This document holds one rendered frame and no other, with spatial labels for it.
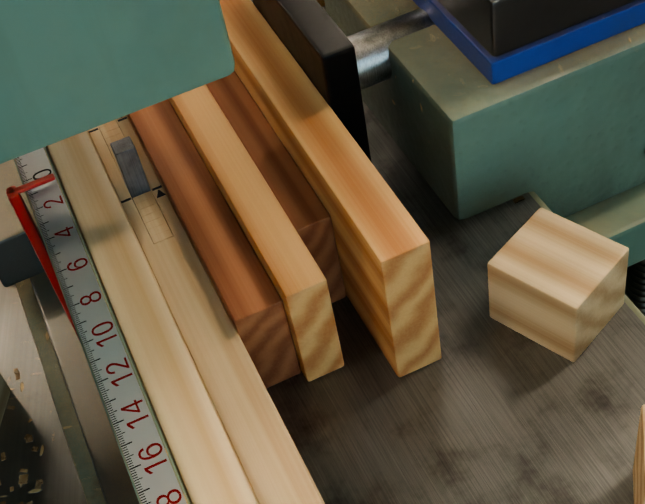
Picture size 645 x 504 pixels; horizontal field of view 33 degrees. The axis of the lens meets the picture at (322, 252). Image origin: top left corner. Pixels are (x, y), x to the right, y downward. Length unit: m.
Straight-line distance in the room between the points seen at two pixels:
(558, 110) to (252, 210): 0.14
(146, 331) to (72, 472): 0.17
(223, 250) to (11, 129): 0.09
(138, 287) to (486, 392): 0.14
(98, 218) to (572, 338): 0.20
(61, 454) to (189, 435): 0.21
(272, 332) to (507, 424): 0.10
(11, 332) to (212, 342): 0.25
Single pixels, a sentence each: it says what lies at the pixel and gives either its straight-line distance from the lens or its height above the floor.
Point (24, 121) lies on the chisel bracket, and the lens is 0.41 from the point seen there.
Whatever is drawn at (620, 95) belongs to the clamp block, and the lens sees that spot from 0.50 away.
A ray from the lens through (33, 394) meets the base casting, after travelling 0.61.
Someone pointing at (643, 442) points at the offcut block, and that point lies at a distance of 0.37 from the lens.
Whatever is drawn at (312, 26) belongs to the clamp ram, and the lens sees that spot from 0.45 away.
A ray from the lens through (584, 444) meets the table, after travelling 0.42.
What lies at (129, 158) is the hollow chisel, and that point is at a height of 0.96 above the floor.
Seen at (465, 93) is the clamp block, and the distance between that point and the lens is 0.46.
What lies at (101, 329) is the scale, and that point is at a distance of 0.41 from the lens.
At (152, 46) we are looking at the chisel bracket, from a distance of 0.40.
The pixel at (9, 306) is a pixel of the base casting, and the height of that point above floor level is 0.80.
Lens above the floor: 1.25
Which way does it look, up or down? 47 degrees down
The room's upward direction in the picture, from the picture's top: 12 degrees counter-clockwise
